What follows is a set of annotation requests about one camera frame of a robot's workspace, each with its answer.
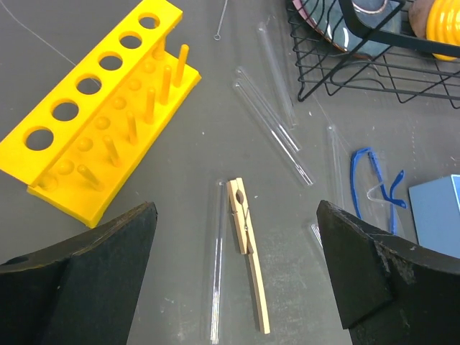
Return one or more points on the blue safety goggles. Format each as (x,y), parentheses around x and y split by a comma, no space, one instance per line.
(379,193)

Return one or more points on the wooden test tube holder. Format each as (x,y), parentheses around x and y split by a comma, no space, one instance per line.
(247,246)

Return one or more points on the black wire basket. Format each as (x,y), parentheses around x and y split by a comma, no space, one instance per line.
(403,71)

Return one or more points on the glass test tube beside clamp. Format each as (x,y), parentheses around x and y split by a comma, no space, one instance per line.
(219,238)

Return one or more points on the yellow ribbed bowl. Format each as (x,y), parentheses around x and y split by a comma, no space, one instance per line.
(437,20)

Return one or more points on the yellow test tube rack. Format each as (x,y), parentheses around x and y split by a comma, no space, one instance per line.
(79,145)

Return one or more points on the light blue left bin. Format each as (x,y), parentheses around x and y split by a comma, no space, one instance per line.
(435,207)

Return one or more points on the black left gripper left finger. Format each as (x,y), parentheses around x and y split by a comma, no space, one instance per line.
(83,290)

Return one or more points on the wire test tube brush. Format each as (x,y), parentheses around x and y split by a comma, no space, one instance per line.
(217,36)

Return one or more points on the glass test tube near goggles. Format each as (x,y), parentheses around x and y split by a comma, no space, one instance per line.
(335,166)

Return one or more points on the glass test tube near basket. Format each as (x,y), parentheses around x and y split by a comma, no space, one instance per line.
(281,89)

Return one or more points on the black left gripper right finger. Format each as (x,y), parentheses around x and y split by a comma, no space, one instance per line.
(388,290)

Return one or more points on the short glass test tube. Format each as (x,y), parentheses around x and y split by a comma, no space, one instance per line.
(316,233)

